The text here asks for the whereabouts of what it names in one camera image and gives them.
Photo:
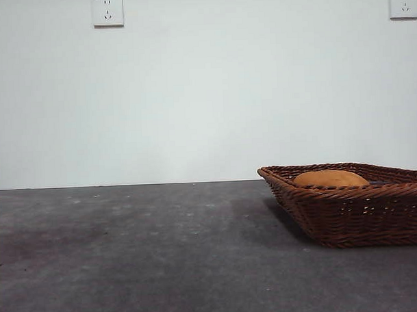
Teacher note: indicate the brown potato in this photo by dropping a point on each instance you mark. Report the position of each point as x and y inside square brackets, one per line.
[329, 178]

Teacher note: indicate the brown wicker basket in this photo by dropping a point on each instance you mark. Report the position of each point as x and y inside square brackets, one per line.
[361, 215]

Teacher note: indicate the white wall socket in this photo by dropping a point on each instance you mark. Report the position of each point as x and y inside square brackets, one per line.
[108, 12]
[404, 4]

